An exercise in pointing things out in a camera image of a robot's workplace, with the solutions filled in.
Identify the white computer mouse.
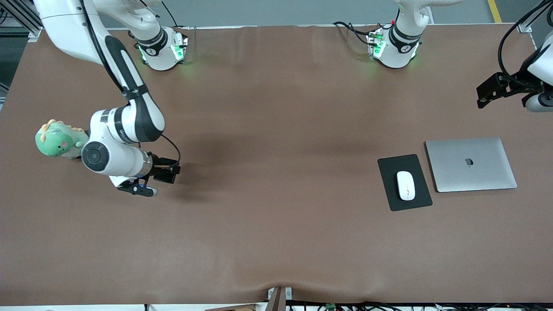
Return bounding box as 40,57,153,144
396,171,416,201

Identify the black left arm base cable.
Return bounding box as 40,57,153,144
333,21,381,48

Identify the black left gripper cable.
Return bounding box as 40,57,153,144
497,0,553,83

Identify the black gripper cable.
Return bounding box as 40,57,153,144
79,0,182,167
497,0,553,83

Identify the black right arm base cable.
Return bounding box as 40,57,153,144
162,0,182,27

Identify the brown table cover mat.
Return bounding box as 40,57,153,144
0,24,553,305

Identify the black arm base cable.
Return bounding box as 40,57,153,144
162,0,182,27
333,21,381,48

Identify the aluminium frame profile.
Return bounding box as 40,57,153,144
0,0,44,41
515,0,553,33

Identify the green dinosaur plush toy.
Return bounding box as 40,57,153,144
35,119,90,160

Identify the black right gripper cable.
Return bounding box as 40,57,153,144
79,0,182,167

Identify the silver laptop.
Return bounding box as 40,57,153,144
425,137,518,193

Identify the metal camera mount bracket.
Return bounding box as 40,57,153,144
268,286,293,311

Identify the black mouse pad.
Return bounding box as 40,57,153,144
377,153,433,212

